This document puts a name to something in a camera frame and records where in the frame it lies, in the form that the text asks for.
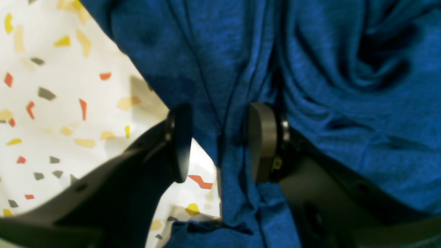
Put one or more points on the terrazzo patterned tablecloth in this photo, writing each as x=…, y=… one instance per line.
x=70, y=100

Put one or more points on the dark blue t-shirt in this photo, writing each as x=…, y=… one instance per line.
x=358, y=78

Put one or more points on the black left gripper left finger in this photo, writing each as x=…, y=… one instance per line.
x=113, y=205

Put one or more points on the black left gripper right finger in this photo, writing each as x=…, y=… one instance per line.
x=332, y=206

